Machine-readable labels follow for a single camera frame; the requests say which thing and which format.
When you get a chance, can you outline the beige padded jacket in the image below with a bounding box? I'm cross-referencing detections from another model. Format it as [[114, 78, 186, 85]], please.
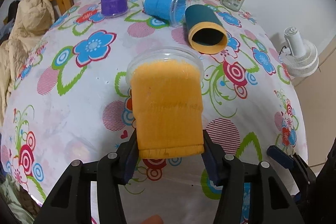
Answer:
[[1, 0, 55, 123]]

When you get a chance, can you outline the operator's hand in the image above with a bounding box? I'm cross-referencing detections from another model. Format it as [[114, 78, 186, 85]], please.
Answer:
[[141, 215, 163, 224]]

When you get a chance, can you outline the white floor fan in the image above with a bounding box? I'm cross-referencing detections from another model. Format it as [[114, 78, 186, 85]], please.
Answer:
[[280, 27, 319, 77]]

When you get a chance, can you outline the floral tablecloth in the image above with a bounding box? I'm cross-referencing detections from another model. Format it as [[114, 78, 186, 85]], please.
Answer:
[[1, 0, 308, 223]]

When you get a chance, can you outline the teal and yellow cup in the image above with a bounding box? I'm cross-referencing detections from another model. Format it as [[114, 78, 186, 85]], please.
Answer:
[[185, 5, 228, 55]]

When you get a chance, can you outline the orange plastic cup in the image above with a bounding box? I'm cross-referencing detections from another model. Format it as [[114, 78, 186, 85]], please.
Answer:
[[126, 47, 204, 159]]

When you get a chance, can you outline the black clothing pile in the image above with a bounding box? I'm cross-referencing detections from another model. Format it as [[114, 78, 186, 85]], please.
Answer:
[[1, 0, 19, 42]]

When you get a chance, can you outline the blue plastic cup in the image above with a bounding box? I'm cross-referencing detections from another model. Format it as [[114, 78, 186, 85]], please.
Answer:
[[143, 0, 191, 27]]

